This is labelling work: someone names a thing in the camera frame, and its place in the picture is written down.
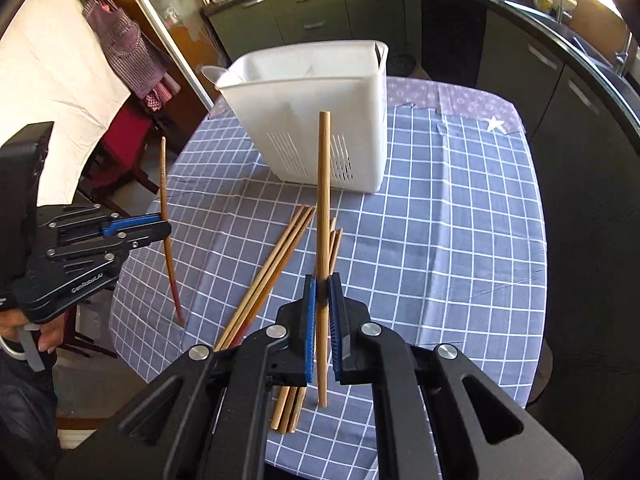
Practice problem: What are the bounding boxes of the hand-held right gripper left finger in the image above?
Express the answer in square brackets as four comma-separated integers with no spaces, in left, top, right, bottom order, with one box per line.
[54,274,321,480]

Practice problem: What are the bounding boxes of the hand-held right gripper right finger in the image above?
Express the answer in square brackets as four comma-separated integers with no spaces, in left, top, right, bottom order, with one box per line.
[327,272,586,480]

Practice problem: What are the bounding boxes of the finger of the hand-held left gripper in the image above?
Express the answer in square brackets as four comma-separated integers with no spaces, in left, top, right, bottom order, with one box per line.
[42,205,167,246]
[34,222,172,281]

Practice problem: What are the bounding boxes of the dark red-tipped chopstick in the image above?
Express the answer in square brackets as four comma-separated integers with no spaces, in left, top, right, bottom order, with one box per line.
[159,136,185,326]

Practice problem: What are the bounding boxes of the light wooden chopstick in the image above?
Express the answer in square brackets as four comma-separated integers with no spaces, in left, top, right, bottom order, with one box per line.
[317,111,332,408]

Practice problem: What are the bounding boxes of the white plastic utensil holder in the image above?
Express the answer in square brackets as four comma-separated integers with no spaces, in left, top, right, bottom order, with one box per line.
[215,39,390,195]

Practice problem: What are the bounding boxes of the person's left hand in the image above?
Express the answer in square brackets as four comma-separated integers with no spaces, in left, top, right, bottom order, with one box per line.
[0,310,67,354]

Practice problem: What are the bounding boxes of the red chair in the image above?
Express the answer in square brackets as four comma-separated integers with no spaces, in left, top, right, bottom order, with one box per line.
[75,104,167,211]

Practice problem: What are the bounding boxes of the white hanging sheet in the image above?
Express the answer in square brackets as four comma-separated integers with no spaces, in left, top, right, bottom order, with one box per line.
[0,0,133,221]

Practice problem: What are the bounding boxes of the blue checkered tablecloth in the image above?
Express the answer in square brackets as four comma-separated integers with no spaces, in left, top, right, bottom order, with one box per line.
[111,104,546,480]

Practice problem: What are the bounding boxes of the purple checkered apron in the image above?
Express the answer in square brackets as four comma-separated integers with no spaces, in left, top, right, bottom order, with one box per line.
[80,0,182,113]

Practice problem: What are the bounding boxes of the grey plastic spoon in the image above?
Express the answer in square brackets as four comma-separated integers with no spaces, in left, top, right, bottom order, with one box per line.
[200,65,229,91]

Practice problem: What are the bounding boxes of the patterned glass sliding door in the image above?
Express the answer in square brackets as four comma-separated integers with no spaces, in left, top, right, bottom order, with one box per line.
[112,0,232,117]

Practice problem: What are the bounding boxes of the purple star-print tablecloth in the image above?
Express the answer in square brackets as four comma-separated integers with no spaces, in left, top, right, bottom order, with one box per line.
[207,76,528,136]

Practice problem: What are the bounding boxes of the stainless steel double sink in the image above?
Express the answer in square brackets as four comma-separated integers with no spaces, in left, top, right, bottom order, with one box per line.
[502,0,640,97]

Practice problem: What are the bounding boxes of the straight chrome faucet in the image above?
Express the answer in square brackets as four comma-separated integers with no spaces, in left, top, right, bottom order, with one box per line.
[614,26,633,77]

